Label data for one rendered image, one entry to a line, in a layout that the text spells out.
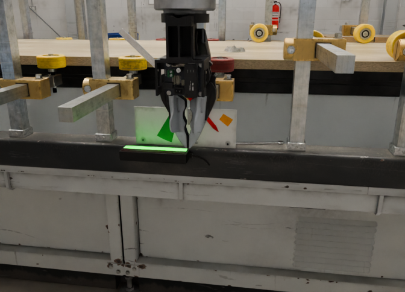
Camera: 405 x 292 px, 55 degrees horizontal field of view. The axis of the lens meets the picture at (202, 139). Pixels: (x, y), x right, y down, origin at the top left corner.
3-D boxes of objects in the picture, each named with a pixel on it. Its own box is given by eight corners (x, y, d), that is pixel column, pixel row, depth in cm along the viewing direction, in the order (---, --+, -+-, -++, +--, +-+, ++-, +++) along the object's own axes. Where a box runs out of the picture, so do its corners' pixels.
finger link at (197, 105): (182, 157, 60) (181, 98, 58) (189, 145, 66) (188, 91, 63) (202, 158, 60) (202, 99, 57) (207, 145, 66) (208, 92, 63)
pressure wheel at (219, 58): (232, 101, 106) (232, 58, 103) (203, 99, 107) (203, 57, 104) (234, 95, 114) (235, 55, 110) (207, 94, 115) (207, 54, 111)
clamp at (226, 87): (232, 102, 94) (233, 81, 93) (178, 100, 96) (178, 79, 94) (234, 97, 99) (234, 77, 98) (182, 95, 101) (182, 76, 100)
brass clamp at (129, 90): (132, 100, 97) (131, 80, 96) (82, 99, 99) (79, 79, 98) (140, 95, 103) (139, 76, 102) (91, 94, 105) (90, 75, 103)
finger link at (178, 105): (163, 155, 61) (161, 98, 58) (171, 143, 66) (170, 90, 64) (182, 157, 60) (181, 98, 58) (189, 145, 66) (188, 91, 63)
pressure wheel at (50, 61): (73, 92, 117) (69, 53, 114) (46, 96, 112) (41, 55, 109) (62, 88, 123) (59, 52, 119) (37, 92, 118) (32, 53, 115)
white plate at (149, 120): (235, 148, 98) (236, 110, 94) (135, 143, 101) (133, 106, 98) (235, 148, 98) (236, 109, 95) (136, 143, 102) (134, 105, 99)
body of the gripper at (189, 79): (153, 100, 56) (150, 13, 53) (167, 89, 65) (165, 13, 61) (205, 102, 55) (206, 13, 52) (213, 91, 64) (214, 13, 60)
